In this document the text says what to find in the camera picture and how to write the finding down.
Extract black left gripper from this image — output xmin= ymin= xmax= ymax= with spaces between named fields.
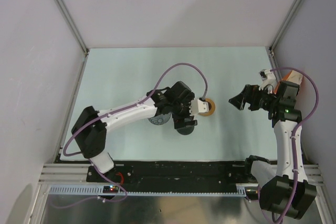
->
xmin=170 ymin=93 xmax=197 ymax=129

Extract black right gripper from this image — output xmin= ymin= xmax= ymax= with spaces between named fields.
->
xmin=228 ymin=84 xmax=279 ymax=111

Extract wooden dripper collar ring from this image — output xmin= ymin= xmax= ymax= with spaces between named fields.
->
xmin=199 ymin=98 xmax=217 ymax=118

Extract smoked glass dripper cone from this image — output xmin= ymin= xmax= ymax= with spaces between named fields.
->
xmin=148 ymin=113 xmax=171 ymax=126

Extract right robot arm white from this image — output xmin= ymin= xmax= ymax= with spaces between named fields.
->
xmin=228 ymin=81 xmax=317 ymax=223

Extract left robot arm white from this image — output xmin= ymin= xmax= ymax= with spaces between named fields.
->
xmin=71 ymin=81 xmax=207 ymax=182

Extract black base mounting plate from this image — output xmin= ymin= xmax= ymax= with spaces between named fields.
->
xmin=86 ymin=161 xmax=256 ymax=192

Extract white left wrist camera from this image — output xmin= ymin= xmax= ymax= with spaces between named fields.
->
xmin=190 ymin=99 xmax=209 ymax=116

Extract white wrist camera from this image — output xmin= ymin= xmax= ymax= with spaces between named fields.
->
xmin=190 ymin=99 xmax=209 ymax=116
xmin=259 ymin=69 xmax=277 ymax=93

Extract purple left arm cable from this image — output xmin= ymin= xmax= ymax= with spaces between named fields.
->
xmin=61 ymin=62 xmax=209 ymax=204

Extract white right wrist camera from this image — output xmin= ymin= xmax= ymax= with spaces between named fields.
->
xmin=259 ymin=69 xmax=277 ymax=93

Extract grey slotted cable duct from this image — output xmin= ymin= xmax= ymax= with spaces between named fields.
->
xmin=49 ymin=185 xmax=246 ymax=197

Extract aluminium frame rail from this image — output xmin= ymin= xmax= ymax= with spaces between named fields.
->
xmin=39 ymin=164 xmax=90 ymax=185

